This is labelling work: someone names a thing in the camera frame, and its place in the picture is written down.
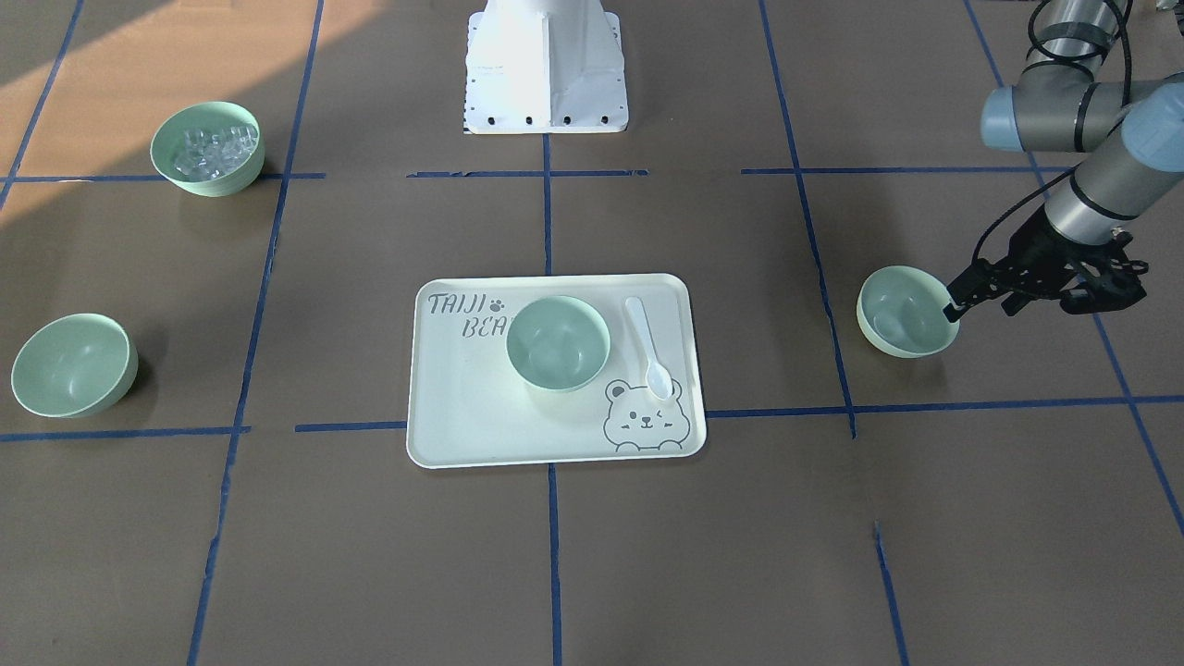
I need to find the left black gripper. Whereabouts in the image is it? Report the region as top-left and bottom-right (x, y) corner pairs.
(942, 209), (1133, 322)

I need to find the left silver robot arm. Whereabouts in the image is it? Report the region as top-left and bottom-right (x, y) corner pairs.
(942, 1), (1183, 322)

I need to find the white plastic spoon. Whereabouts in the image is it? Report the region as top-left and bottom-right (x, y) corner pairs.
(624, 296), (675, 401)

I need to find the green bowl on tray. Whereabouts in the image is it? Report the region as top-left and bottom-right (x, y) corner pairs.
(506, 295), (611, 392)

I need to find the pale green bear tray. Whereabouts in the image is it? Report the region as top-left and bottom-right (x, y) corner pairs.
(406, 273), (707, 469)

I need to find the green bowl with ice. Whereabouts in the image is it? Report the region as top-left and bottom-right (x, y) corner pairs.
(149, 101), (265, 198)

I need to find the white camera mast with base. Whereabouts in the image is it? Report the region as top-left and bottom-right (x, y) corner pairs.
(462, 1), (630, 135)

